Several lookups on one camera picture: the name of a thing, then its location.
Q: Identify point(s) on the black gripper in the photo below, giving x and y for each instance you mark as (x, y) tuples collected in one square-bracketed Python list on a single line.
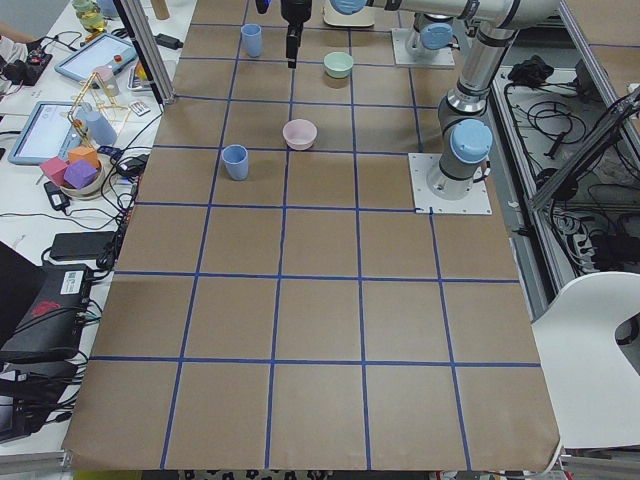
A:
[(295, 10)]

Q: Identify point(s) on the black electronics box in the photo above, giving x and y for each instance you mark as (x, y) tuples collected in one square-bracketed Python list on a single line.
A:
[(41, 309)]

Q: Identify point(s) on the teach pendant tablet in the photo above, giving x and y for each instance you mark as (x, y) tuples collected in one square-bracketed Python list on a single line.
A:
[(48, 133), (104, 50)]

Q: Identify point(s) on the upper teach pendant tablet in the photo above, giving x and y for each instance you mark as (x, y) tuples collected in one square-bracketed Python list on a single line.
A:
[(104, 50)]

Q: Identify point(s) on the lower teach pendant tablet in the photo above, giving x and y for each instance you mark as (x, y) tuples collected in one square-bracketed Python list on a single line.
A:
[(48, 133)]

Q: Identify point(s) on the green bowl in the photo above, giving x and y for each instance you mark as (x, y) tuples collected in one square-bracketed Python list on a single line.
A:
[(338, 64)]

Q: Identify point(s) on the bowl of coloured blocks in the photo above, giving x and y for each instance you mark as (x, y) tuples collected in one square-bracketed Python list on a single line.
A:
[(80, 176)]

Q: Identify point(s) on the white chair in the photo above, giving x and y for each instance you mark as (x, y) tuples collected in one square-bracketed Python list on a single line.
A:
[(593, 387)]

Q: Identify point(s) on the blue cup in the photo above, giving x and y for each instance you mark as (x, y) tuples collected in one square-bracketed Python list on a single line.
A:
[(251, 38), (236, 161)]

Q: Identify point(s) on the aluminium frame post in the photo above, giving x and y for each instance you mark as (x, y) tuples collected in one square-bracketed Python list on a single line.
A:
[(136, 23)]

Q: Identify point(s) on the pale pink cup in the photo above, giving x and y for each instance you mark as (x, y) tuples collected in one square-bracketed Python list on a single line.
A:
[(105, 74)]

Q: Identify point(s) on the gold wire rack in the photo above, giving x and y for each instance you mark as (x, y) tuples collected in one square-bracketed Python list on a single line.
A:
[(93, 92)]

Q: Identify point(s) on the pink bowl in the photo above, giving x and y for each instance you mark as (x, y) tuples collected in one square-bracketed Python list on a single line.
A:
[(299, 134)]

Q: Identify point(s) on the black power adapter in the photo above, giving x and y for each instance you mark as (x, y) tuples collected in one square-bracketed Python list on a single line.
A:
[(80, 245)]

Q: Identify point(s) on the black laptop charger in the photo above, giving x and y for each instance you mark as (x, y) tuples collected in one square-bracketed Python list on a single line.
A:
[(168, 41)]

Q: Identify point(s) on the cardboard tube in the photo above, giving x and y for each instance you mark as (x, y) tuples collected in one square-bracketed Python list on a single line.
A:
[(160, 9)]

